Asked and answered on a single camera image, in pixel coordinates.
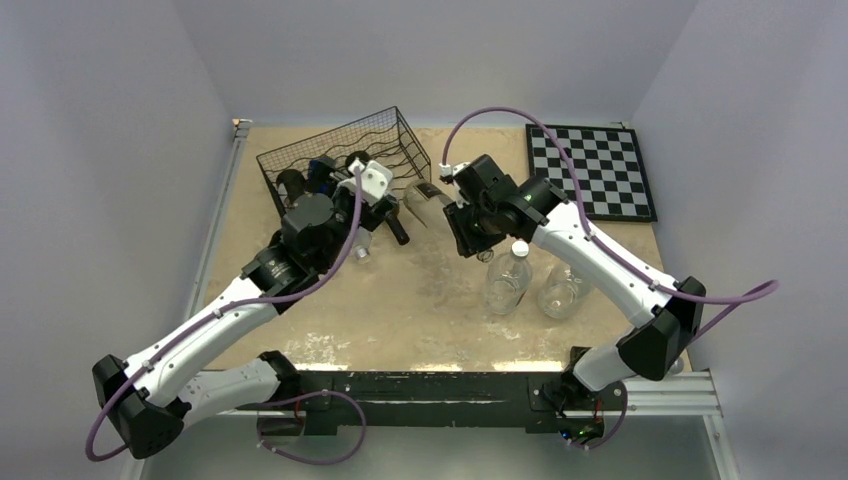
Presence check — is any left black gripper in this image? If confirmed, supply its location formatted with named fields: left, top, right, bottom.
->
left=304, top=156, right=394, bottom=270

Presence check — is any clear glass bottle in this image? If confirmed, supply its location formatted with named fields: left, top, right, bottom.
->
left=403, top=179, right=494, bottom=263

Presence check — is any blue square glass bottle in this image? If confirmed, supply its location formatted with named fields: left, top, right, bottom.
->
left=305, top=155, right=376, bottom=265

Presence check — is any clear bottle white cap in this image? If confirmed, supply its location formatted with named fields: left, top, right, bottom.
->
left=537, top=262, right=593, bottom=320
left=483, top=240, right=533, bottom=315

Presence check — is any green wine bottle gold label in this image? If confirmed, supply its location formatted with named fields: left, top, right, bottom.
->
left=276, top=169, right=306, bottom=212

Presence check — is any dark brown wine bottle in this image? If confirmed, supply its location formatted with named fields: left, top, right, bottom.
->
left=345, top=150, right=410, bottom=246

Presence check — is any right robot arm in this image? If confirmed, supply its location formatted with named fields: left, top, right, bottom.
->
left=440, top=155, right=706, bottom=407

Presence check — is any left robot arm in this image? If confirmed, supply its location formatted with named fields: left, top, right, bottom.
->
left=85, top=180, right=398, bottom=462

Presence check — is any black white chessboard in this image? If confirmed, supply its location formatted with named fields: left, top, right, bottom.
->
left=525, top=124, right=657, bottom=223

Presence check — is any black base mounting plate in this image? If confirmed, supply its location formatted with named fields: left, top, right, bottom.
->
left=243, top=351, right=628, bottom=440

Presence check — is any black silver microphone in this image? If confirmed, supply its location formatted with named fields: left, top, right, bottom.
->
left=668, top=357, right=686, bottom=375

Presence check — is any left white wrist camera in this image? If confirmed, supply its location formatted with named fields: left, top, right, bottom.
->
left=341, top=156, right=394, bottom=205

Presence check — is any black wire wine rack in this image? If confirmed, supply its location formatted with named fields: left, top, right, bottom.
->
left=256, top=106, right=431, bottom=214

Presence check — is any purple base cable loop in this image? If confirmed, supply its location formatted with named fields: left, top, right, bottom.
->
left=256, top=390, right=368, bottom=466

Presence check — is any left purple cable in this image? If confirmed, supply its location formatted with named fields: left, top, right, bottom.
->
left=84, top=165, right=367, bottom=464

